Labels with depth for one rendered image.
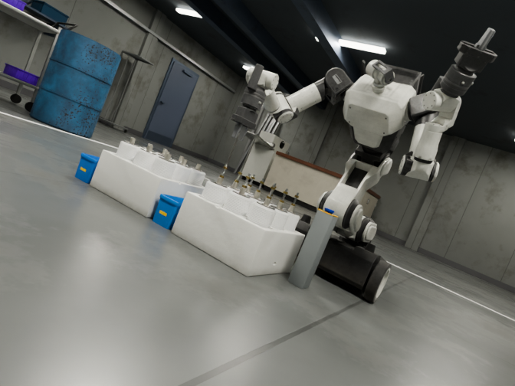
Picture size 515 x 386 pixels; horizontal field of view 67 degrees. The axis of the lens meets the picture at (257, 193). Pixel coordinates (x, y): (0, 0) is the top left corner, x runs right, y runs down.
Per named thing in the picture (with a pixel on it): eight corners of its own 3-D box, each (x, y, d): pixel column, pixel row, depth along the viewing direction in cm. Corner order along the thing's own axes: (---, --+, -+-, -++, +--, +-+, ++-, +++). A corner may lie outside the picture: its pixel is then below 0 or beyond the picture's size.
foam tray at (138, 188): (146, 194, 218) (158, 165, 217) (198, 223, 200) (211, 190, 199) (89, 184, 183) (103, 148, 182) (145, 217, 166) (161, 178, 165)
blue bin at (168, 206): (192, 224, 191) (201, 201, 190) (208, 233, 185) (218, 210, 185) (149, 219, 164) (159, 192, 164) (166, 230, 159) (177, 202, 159)
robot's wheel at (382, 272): (368, 296, 191) (385, 259, 190) (378, 301, 189) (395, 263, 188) (359, 300, 174) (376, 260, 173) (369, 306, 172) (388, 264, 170)
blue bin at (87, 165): (118, 184, 216) (126, 164, 215) (132, 191, 211) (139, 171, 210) (71, 175, 189) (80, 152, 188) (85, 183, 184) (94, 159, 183)
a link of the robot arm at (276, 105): (254, 87, 168) (264, 110, 186) (264, 106, 164) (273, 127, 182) (277, 76, 167) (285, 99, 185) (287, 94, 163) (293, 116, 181)
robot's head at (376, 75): (378, 76, 168) (379, 57, 162) (392, 87, 162) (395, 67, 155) (364, 81, 167) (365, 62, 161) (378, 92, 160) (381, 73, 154)
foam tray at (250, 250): (222, 236, 192) (236, 202, 191) (290, 273, 173) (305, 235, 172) (170, 232, 158) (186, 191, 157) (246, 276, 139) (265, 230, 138)
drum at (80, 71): (70, 127, 444) (99, 50, 439) (103, 143, 415) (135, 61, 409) (15, 109, 391) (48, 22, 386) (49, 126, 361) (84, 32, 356)
